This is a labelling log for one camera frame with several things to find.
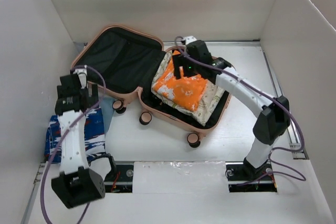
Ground light blue denim garment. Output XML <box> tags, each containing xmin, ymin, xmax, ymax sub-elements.
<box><xmin>100</xmin><ymin>97</ymin><xmax>115</xmax><ymax>134</ymax></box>

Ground blue white red shorts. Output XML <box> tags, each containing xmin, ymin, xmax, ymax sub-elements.
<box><xmin>44</xmin><ymin>108</ymin><xmax>106</xmax><ymax>163</ymax></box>

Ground orange white patterned garment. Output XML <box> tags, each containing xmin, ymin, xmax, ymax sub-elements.
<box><xmin>153</xmin><ymin>69</ymin><xmax>207</xmax><ymax>112</ymax></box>

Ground cream green printed jacket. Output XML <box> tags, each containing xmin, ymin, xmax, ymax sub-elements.
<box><xmin>151</xmin><ymin>49</ymin><xmax>224</xmax><ymax>126</ymax></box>

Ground pink suitcase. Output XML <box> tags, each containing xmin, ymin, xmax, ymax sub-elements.
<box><xmin>72</xmin><ymin>25</ymin><xmax>231</xmax><ymax>148</ymax></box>

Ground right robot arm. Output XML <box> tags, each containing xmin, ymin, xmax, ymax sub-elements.
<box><xmin>173</xmin><ymin>36</ymin><xmax>290</xmax><ymax>180</ymax></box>

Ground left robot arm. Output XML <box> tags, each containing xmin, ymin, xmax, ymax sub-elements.
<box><xmin>51</xmin><ymin>69</ymin><xmax>117</xmax><ymax>209</ymax></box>

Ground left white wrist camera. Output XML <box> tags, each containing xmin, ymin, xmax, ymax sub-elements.
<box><xmin>71</xmin><ymin>68</ymin><xmax>87</xmax><ymax>89</ymax></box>

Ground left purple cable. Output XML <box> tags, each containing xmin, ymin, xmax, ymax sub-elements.
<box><xmin>40</xmin><ymin>65</ymin><xmax>107</xmax><ymax>224</ymax></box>

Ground purple cable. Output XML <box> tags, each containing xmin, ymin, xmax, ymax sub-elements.
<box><xmin>40</xmin><ymin>65</ymin><xmax>107</xmax><ymax>224</ymax></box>
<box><xmin>173</xmin><ymin>35</ymin><xmax>307</xmax><ymax>187</ymax></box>

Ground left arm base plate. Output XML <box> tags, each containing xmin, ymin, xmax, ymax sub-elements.
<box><xmin>104</xmin><ymin>162</ymin><xmax>134</xmax><ymax>193</ymax></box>

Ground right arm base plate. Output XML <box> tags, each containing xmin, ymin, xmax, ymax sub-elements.
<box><xmin>225</xmin><ymin>162</ymin><xmax>277</xmax><ymax>193</ymax></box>

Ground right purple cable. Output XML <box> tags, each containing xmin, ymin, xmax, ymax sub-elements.
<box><xmin>173</xmin><ymin>35</ymin><xmax>307</xmax><ymax>187</ymax></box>

